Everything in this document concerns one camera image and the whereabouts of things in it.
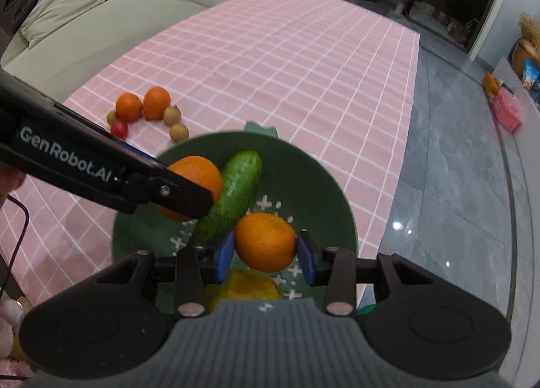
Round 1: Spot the pink fluffy rug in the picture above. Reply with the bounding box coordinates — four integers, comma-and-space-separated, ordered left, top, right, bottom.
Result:
0, 356, 32, 380

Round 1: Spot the yellow green mango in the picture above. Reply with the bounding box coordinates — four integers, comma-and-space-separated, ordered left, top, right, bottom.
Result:
205, 268, 283, 313

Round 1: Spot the black cable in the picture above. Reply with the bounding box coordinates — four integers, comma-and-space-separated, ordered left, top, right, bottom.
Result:
0, 196, 30, 300

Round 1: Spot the green cucumber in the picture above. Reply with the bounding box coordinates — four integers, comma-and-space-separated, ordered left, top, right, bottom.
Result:
190, 150, 263, 247

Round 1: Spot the golden vase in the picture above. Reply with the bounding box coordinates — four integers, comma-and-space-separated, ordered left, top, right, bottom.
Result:
512, 37, 540, 72

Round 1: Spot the green bowl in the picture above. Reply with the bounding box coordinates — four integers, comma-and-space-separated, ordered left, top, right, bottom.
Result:
110, 120, 359, 317

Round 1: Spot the pink checked tablecloth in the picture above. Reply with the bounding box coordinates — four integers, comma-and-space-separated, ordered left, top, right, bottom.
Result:
0, 0, 423, 308

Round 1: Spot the small orange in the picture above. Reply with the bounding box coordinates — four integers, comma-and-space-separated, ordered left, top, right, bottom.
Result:
115, 93, 144, 123
142, 86, 172, 121

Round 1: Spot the fluffy plush toy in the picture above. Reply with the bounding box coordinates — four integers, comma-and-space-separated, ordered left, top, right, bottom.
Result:
0, 299, 26, 359

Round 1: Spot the blue snack packet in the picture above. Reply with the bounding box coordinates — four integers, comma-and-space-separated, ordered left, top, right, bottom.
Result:
522, 63, 540, 89

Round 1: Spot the beige sofa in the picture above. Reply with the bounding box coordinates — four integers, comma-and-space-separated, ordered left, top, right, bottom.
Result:
0, 0, 321, 104

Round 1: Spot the orange box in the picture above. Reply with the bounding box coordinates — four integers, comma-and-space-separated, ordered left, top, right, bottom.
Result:
482, 72, 503, 97

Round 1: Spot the pink box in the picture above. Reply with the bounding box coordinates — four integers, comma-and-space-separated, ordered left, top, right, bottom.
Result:
491, 88, 523, 132

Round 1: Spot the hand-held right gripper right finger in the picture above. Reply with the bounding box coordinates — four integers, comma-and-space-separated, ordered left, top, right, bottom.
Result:
297, 231, 427, 316

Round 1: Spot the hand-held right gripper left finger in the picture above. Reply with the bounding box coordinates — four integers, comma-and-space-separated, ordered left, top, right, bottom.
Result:
97, 230, 235, 317

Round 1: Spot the large orange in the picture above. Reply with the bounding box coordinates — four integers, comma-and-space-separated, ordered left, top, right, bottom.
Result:
158, 156, 224, 223
234, 213, 298, 274

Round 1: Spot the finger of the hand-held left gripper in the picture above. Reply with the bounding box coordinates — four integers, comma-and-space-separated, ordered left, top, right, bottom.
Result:
55, 103, 170, 167
122, 166, 214, 220

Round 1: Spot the dried grass bunch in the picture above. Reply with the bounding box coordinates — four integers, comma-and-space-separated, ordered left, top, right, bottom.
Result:
518, 12, 540, 40

